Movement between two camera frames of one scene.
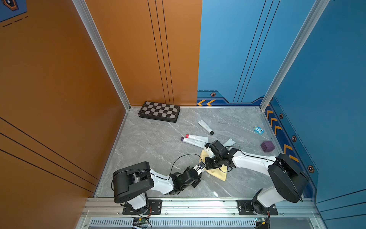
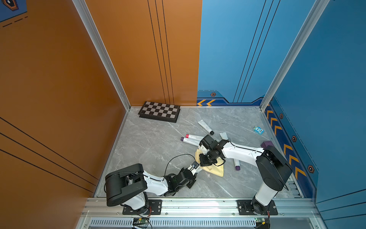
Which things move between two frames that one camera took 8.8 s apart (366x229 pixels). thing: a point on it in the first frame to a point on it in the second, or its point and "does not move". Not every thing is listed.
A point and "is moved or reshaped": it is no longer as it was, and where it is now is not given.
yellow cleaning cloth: [220, 172] is moved or reshaped
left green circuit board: [140, 221] does not move
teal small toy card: [259, 130] does not move
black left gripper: [195, 183] does not move
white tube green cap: [229, 142] is moved or reshaped
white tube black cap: [203, 124] does not move
